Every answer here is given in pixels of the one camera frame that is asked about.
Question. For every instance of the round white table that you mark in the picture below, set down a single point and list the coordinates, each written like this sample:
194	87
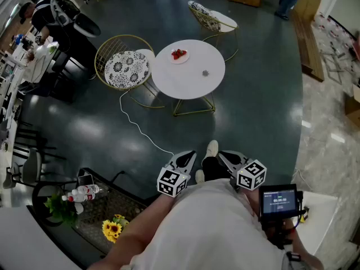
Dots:
185	83

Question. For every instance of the white flat board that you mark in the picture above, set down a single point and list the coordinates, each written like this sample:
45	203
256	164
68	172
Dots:
317	218

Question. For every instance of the wooden bench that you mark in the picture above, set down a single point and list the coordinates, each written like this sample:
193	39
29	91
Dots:
308	46

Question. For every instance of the black mesh table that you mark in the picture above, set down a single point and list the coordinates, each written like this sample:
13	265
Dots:
112	204

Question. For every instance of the person's left forearm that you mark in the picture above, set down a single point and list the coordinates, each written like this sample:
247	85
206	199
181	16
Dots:
135	232

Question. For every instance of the black metal chair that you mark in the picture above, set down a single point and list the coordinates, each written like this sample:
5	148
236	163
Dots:
31	139

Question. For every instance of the tan flat carton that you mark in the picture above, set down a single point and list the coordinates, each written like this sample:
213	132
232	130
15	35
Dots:
309	3

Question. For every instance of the pile of metal frames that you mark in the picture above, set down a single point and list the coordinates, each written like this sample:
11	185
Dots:
334	55

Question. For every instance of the green leafy plant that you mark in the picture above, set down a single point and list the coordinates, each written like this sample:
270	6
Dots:
60	209

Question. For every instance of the person's white shirt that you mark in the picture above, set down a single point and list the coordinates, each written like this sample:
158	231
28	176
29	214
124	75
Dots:
211	229

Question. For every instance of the person's black trousers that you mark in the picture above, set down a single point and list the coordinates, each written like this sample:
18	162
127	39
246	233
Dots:
215	169

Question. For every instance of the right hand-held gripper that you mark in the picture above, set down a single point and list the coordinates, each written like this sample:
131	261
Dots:
250	176

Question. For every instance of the grey padded chair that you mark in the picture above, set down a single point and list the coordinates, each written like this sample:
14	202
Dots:
31	164

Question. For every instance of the black monitor screen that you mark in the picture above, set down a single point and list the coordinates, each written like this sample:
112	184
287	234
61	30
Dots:
278	201

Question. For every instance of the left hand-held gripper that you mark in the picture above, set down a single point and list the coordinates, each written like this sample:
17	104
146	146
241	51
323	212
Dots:
171	183

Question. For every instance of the sunflower bunch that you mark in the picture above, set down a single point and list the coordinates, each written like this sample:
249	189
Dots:
112	229

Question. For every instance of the water bottle red label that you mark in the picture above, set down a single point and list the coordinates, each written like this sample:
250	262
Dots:
87	189
80	198

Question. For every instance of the white plate with strawberries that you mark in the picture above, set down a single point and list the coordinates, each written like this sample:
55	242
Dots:
180	61

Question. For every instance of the person's right forearm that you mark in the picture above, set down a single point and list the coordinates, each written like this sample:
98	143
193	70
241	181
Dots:
251	202

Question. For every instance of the white cluttered desk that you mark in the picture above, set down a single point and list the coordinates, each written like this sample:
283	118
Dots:
28	66

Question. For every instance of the person's white shoe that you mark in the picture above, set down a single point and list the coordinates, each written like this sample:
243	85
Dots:
212	148
199	176

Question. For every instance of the black round chair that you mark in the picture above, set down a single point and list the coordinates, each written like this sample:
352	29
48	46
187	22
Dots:
39	195

